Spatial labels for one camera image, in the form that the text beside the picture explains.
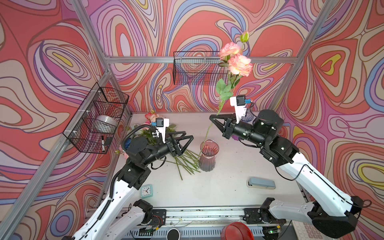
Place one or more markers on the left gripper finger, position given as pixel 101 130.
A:
pixel 180 136
pixel 180 149

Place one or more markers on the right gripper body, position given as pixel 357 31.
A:
pixel 244 130

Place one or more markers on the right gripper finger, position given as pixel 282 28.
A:
pixel 224 128
pixel 223 117

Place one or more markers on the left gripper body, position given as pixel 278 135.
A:
pixel 161 151

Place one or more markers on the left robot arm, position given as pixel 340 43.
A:
pixel 104 224

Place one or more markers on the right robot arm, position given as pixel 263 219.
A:
pixel 333 212

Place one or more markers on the pile of artificial flowers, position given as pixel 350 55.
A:
pixel 147 146

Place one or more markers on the pink glass vase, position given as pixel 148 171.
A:
pixel 209 150

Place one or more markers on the small teal alarm clock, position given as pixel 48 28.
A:
pixel 146 191

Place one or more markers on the black marker pen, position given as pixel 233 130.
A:
pixel 103 144

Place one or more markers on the white tape roll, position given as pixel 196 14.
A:
pixel 107 121

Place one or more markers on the red emergency stop button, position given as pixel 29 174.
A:
pixel 236 231

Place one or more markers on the white calculator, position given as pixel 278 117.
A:
pixel 305 231

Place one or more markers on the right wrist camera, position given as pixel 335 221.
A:
pixel 239 103

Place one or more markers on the black wire basket back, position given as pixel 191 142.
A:
pixel 198 68

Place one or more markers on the black wire basket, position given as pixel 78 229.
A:
pixel 94 127
pixel 198 68

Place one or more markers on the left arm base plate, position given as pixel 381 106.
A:
pixel 154 218

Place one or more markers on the black wire basket left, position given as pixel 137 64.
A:
pixel 94 127

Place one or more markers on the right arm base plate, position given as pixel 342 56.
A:
pixel 255 216

